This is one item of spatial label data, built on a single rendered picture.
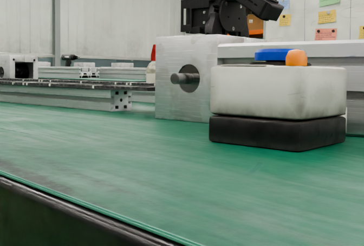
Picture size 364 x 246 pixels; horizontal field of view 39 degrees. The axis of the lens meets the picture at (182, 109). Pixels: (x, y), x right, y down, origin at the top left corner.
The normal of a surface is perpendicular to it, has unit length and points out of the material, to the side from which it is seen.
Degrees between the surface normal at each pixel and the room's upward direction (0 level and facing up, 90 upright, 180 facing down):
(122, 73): 90
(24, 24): 90
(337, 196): 0
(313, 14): 90
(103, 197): 0
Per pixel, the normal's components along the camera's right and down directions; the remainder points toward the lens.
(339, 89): 0.77, 0.06
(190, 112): -0.65, 0.04
